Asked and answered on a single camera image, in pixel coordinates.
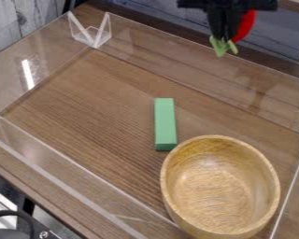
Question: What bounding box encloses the green rectangular block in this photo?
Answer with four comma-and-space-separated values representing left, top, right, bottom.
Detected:
155, 98, 177, 151

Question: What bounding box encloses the red plush strawberry toy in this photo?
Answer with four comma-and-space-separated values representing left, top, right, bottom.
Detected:
209, 9, 256, 57

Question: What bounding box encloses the clear acrylic tray wall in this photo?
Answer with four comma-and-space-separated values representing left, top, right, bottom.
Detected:
0, 116, 187, 239

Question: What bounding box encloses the wooden oval bowl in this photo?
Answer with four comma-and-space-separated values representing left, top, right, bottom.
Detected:
159, 135, 280, 239

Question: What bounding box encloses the black equipment under table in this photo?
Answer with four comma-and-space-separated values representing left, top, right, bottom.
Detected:
0, 210, 62, 239

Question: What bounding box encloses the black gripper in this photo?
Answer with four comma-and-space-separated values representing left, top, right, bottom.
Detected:
177, 0, 278, 41

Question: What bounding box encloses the clear acrylic corner bracket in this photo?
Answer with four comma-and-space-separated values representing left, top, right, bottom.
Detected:
66, 12, 112, 49

